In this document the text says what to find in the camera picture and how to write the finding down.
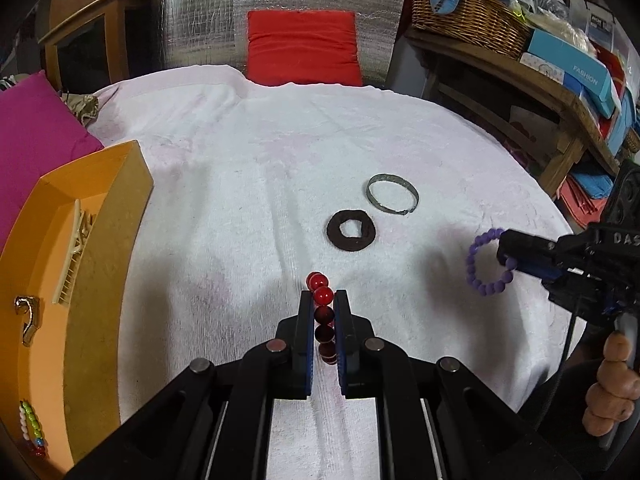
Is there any cream fabric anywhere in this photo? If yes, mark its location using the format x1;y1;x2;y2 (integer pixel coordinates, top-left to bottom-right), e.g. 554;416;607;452
545;15;597;52

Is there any orange box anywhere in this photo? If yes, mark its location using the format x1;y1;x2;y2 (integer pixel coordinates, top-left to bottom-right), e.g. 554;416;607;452
0;140;153;476

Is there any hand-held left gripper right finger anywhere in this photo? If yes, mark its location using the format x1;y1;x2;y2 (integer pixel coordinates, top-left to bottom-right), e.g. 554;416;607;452
334;289;581;480

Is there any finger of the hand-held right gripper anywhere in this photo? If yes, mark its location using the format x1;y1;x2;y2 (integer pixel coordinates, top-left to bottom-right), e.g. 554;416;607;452
502;256;566;282
497;229;568;262

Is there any white multicolour bead bracelet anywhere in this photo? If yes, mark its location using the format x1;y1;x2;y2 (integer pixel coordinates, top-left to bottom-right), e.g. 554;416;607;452
19;400;48;458

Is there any white paper bag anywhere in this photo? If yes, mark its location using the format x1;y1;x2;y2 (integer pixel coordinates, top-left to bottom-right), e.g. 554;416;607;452
587;0;619;47

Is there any silver foil insulation panel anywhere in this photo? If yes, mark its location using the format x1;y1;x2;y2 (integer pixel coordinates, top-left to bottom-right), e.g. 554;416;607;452
155;0;411;86

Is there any grey metal bangle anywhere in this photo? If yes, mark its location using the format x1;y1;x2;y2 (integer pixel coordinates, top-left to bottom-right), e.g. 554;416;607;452
366;173;420;216

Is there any folded blue cloth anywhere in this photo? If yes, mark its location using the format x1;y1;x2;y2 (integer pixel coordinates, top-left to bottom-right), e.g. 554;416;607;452
570;167;617;198

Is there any red bead bracelet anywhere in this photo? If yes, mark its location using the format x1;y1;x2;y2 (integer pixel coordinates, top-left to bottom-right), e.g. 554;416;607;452
306;271;337;365

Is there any folded coral cloth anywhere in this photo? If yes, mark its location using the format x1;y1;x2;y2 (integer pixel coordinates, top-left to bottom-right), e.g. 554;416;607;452
557;180;608;223

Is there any person's right hand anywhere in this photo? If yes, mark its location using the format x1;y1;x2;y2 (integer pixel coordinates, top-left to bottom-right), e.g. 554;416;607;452
584;332;640;437

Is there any blue cardboard box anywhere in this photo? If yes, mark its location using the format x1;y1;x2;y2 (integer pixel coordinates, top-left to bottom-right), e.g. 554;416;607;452
525;28;623;118

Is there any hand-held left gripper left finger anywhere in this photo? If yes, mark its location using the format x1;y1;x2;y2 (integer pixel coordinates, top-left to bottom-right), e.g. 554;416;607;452
65;290;317;480

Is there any tan patterned cloth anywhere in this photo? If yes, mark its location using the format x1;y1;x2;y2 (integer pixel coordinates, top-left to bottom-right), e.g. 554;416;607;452
60;91;98;128

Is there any purple bead bracelet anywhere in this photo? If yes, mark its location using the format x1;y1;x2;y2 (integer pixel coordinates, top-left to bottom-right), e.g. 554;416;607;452
465;227;518;296

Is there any wooden shelf table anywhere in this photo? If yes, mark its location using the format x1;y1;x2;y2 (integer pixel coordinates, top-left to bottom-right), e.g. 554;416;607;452
404;27;621;198

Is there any white textured towel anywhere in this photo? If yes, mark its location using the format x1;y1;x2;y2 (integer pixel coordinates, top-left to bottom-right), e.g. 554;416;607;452
87;64;586;480

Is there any red cushion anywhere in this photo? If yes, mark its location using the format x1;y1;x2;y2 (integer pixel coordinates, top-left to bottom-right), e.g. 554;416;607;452
246;9;363;87

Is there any brown woven bracelet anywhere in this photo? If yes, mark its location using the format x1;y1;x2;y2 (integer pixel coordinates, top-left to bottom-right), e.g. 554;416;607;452
326;208;378;251

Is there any gold hair clip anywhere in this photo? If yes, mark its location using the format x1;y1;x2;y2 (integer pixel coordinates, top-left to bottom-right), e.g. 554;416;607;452
14;296;41;347

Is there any wicker basket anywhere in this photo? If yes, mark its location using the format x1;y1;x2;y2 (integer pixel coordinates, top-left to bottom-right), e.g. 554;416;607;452
410;0;533;61

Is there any pink cushion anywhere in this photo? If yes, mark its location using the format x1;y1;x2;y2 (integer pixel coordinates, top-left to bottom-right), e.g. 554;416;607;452
0;71;105;251

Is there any curved wooden cabinet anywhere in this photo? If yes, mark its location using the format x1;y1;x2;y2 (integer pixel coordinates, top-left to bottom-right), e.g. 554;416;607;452
40;0;161;91

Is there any beige hair claw clip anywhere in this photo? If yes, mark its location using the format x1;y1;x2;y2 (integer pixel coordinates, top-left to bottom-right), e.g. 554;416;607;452
52;199;96;306

